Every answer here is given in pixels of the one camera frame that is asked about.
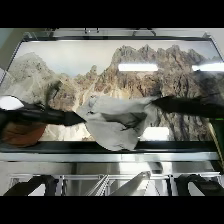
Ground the brown garment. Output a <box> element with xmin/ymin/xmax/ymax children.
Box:
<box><xmin>1</xmin><ymin>121</ymin><xmax>48</xmax><ymax>148</ymax></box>

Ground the grey shirt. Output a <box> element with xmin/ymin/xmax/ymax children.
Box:
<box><xmin>75</xmin><ymin>94</ymin><xmax>160</xmax><ymax>152</ymax></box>

